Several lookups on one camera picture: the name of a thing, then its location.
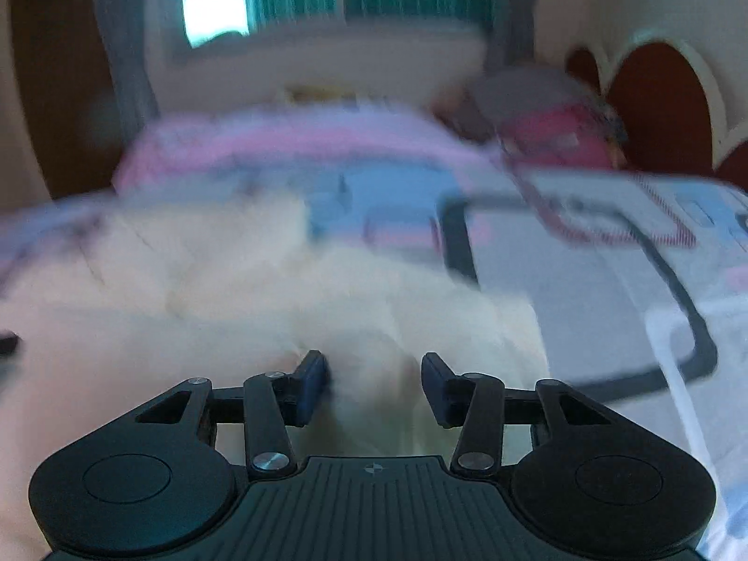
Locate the pink blanket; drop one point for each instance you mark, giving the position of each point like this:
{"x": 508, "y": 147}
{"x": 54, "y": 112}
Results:
{"x": 292, "y": 140}

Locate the cream quilt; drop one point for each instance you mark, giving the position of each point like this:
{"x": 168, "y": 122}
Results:
{"x": 204, "y": 304}

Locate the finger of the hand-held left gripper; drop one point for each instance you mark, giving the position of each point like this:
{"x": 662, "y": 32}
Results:
{"x": 8, "y": 343}

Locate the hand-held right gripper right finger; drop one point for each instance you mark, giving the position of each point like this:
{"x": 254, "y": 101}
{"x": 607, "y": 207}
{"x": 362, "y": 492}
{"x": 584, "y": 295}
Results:
{"x": 435, "y": 388}

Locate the pink cloth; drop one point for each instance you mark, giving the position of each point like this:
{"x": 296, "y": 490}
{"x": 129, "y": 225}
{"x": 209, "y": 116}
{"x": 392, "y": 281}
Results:
{"x": 555, "y": 140}

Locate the brown wooden panel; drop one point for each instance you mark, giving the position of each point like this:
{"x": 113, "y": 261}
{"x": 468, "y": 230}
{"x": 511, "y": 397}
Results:
{"x": 64, "y": 87}

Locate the grey curtain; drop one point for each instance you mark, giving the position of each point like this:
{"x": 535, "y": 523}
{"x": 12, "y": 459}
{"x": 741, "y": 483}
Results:
{"x": 125, "y": 41}
{"x": 508, "y": 11}

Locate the red and white headboard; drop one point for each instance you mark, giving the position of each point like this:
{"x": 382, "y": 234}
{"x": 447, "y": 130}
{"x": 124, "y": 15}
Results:
{"x": 654, "y": 87}

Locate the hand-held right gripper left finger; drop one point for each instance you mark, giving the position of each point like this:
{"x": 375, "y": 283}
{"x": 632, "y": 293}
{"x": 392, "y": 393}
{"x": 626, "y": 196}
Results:
{"x": 312, "y": 388}

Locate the patterned bed sheet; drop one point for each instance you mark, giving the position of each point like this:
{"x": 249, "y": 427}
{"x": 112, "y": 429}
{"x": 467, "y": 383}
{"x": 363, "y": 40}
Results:
{"x": 584, "y": 315}

